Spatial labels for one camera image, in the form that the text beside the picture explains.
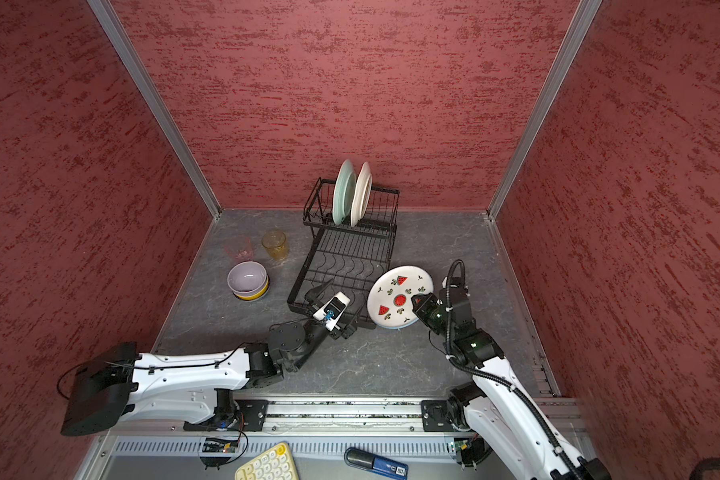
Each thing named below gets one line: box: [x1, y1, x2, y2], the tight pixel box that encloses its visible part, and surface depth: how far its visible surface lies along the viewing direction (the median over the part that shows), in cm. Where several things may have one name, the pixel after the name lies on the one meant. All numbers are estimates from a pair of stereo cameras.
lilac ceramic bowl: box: [227, 260, 269, 296], surface depth 94 cm
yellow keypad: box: [234, 442, 300, 480], surface depth 67 cm
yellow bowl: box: [233, 276, 271, 301], surface depth 92 cm
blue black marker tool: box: [344, 447, 409, 480], surface depth 66 cm
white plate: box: [367, 265, 434, 329], surface depth 85 cm
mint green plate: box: [332, 159, 357, 225], surface depth 81 cm
